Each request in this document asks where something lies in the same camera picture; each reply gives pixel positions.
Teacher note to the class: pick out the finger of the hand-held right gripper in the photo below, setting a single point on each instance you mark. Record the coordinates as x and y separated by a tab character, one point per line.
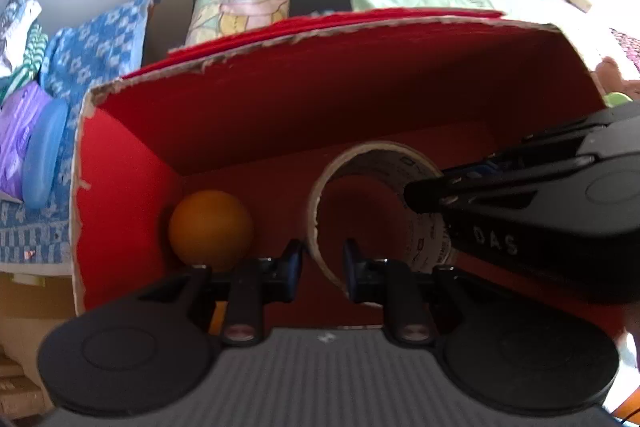
430	197
575	132

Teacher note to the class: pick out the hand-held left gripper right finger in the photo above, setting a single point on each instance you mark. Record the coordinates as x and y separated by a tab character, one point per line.
351	269

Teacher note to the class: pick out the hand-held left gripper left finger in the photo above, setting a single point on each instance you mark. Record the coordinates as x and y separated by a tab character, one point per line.
292	269

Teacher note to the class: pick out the beige tape roll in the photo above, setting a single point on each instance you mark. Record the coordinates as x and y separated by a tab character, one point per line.
380	163

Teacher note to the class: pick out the red cardboard box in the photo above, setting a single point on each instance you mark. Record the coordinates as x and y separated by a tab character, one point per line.
350	97

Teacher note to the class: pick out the green plush toy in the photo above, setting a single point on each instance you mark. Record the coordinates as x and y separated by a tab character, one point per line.
616	99

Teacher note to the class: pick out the orange ball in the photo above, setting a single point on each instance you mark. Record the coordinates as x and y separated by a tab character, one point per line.
210	227

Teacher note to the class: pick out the pink knitted cloth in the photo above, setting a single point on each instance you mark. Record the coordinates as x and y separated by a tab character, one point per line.
627	44

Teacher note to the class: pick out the brown cardboard box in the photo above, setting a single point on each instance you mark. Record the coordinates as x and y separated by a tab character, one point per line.
30	307

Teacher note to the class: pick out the blue patterned towel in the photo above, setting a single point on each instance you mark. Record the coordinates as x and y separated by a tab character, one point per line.
100	42

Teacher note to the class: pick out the purple packet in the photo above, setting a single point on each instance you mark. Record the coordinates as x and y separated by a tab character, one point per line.
17	132

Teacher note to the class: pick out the green striped cloth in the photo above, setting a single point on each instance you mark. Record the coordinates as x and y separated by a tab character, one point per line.
30	57

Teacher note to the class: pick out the white printed cloth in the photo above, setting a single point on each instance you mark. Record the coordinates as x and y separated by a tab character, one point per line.
15	27

